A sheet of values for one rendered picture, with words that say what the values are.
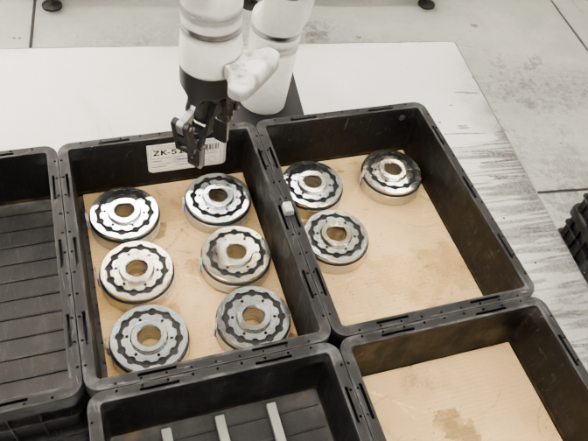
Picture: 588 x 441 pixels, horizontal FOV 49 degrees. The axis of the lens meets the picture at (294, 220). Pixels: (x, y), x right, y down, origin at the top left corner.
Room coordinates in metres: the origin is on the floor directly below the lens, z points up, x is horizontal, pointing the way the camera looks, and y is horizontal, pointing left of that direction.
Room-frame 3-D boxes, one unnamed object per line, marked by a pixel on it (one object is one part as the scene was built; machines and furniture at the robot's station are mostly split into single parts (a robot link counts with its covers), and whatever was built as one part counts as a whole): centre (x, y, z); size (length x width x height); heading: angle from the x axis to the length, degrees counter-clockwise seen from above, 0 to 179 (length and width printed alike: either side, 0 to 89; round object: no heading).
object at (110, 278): (0.49, 0.20, 0.86); 0.10 x 0.10 x 0.01
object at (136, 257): (0.49, 0.20, 0.86); 0.05 x 0.05 x 0.01
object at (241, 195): (0.65, 0.12, 0.86); 0.10 x 0.10 x 0.01
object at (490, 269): (0.65, -0.13, 0.87); 0.40 x 0.30 x 0.11; 25
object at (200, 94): (0.62, 0.13, 1.10); 0.08 x 0.08 x 0.09
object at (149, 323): (0.39, 0.16, 0.86); 0.05 x 0.05 x 0.01
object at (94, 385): (0.52, 0.14, 0.92); 0.40 x 0.30 x 0.02; 25
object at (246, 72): (0.62, 0.12, 1.17); 0.11 x 0.09 x 0.06; 69
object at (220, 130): (0.65, 0.12, 1.01); 0.02 x 0.01 x 0.04; 69
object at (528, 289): (0.65, -0.13, 0.92); 0.40 x 0.30 x 0.02; 25
